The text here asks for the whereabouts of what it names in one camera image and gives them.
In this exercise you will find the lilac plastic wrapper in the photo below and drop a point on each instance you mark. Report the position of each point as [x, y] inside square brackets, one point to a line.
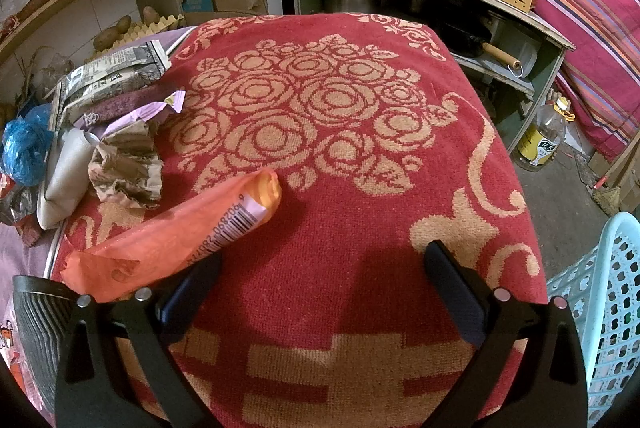
[170, 103]

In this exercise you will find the dark plastic wrapper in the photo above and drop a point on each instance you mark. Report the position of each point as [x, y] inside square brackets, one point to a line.
[17, 203]

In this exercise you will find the white pouch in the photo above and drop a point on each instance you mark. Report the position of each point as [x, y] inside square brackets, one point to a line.
[65, 188]

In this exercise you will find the purple cloth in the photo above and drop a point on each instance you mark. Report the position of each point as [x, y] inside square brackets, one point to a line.
[20, 258]

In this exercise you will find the stacked cardboard sheets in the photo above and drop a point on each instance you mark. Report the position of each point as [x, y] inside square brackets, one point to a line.
[625, 163]

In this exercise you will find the straw broom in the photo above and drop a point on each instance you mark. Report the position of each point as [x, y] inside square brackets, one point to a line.
[607, 198]

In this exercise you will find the cartoon print packet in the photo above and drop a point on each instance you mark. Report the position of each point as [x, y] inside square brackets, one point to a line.
[12, 348]

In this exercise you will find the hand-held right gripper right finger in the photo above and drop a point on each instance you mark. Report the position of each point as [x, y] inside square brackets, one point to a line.
[450, 288]

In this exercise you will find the orange plastic wrapper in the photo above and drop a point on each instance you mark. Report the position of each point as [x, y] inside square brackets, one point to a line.
[175, 228]

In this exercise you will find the brown paper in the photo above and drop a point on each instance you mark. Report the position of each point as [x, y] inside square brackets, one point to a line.
[125, 168]

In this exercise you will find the yellow egg tray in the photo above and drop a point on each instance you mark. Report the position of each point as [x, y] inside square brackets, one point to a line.
[150, 28]

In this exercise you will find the light blue plastic basket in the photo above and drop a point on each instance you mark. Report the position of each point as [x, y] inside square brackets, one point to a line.
[615, 308]

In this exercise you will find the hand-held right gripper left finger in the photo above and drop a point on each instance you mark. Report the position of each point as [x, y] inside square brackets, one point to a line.
[187, 303]

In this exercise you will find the red floral towel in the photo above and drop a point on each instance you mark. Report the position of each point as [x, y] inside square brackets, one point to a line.
[325, 233]

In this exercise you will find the black and white patterned packet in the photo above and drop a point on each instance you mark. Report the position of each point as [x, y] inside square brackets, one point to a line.
[110, 78]

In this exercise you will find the blue plastic bag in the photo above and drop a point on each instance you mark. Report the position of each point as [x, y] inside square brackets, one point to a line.
[27, 148]

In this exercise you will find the potato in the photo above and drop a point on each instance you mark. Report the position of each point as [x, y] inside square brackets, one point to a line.
[106, 39]
[123, 22]
[151, 14]

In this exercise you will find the small yellow label oil bottle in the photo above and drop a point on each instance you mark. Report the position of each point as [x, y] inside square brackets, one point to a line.
[540, 143]

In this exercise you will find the pink striped cloth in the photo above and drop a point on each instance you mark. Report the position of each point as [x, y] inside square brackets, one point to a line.
[600, 33]

